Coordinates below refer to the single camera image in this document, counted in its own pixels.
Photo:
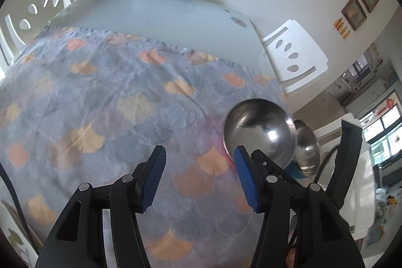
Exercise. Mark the grey tablecloth with orange leaves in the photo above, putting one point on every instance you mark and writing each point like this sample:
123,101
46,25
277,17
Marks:
110,98

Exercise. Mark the cluttered white cabinet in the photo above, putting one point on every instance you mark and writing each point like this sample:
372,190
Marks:
361,82

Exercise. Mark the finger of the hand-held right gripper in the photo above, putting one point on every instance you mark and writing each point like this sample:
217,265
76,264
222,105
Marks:
348,155

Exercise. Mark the dark framed window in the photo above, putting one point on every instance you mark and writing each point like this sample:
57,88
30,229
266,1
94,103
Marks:
386,136

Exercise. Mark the small yellow wall ornament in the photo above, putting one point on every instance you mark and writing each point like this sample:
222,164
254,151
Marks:
348,34
337,23
341,27
344,30

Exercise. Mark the large steel bowl red outside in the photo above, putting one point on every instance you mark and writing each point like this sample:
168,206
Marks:
260,123

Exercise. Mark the colourful toys pile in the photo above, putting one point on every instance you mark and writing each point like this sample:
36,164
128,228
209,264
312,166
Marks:
384,205

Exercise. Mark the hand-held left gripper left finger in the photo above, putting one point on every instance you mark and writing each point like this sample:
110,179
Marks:
154,180

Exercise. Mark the small steel bowl blue outside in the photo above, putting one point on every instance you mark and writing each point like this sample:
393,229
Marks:
309,145

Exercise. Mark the angular white plate green print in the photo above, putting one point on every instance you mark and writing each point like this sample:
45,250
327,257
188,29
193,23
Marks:
15,236

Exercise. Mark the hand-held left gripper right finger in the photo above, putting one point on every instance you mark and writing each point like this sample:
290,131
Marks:
246,180

